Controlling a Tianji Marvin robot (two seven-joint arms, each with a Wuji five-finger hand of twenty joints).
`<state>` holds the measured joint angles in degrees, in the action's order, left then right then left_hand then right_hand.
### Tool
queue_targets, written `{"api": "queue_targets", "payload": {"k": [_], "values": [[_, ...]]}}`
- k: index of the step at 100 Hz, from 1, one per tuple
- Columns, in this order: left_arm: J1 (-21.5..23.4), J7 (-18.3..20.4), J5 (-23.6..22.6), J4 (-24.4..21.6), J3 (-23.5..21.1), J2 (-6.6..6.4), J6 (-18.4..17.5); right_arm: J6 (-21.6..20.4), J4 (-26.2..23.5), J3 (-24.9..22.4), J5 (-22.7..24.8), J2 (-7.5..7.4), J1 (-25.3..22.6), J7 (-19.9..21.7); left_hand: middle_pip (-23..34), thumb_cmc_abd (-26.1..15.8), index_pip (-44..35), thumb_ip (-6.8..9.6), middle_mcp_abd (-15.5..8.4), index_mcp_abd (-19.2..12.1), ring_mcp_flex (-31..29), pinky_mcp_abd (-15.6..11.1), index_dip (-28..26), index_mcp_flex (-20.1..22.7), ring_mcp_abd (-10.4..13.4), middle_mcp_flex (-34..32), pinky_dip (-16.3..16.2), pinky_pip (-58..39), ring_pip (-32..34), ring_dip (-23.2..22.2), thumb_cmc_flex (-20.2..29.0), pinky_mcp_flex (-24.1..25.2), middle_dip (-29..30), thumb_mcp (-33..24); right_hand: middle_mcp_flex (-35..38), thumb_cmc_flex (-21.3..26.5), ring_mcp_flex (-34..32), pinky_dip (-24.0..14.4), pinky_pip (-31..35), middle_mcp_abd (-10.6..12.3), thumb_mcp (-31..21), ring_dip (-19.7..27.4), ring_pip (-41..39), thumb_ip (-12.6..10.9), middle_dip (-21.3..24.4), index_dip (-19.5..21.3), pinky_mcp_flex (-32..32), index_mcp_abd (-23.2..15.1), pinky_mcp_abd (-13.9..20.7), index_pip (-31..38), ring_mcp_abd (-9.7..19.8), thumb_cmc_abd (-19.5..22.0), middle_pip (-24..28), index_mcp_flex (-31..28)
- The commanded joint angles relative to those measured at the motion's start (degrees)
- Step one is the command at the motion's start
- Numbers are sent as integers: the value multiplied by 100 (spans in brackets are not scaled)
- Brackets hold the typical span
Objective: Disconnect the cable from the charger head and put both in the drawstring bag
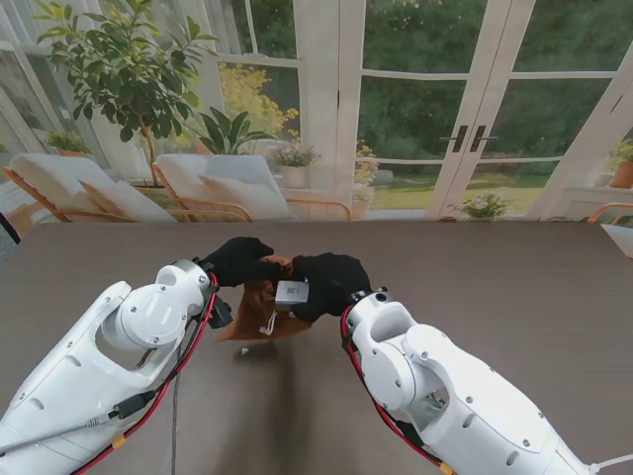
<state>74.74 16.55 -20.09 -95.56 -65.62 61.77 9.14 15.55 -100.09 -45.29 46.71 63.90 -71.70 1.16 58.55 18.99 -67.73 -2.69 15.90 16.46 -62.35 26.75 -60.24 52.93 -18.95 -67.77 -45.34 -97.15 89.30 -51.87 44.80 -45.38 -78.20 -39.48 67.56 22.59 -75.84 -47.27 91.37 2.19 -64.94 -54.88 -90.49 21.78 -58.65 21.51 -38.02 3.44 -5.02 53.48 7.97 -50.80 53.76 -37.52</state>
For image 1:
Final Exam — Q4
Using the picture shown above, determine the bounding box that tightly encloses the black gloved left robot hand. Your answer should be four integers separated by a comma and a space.
195, 237, 293, 289

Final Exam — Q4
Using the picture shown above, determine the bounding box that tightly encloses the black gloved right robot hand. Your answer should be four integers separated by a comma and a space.
291, 251, 372, 326

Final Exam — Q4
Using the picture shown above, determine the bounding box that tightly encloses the white and grey charger head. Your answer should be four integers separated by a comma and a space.
274, 277, 311, 313

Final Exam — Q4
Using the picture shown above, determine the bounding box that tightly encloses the brown drawstring bag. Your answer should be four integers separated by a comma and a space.
213, 255, 317, 342

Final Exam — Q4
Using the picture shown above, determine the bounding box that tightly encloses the printed sunroom backdrop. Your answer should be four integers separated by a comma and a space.
0, 0, 633, 225

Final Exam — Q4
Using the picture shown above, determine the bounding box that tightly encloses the dark object at table edge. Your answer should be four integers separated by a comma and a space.
0, 211, 22, 263

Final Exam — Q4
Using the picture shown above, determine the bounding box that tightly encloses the white paper sheet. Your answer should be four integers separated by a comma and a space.
599, 223, 633, 259

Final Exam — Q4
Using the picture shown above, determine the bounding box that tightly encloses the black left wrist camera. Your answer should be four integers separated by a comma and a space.
210, 299, 233, 330

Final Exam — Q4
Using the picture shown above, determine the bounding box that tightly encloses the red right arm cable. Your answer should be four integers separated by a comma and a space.
342, 316, 454, 475

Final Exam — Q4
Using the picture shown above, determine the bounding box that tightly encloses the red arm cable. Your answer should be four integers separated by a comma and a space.
342, 316, 454, 475
73, 271, 220, 475

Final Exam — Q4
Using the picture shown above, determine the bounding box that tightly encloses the red left arm cable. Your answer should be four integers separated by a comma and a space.
73, 271, 220, 475

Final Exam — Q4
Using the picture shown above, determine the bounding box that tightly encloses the dark braided hanging cable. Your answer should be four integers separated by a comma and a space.
169, 375, 181, 475

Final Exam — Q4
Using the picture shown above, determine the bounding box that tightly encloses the light grey plug cable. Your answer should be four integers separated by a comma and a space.
0, 390, 158, 452

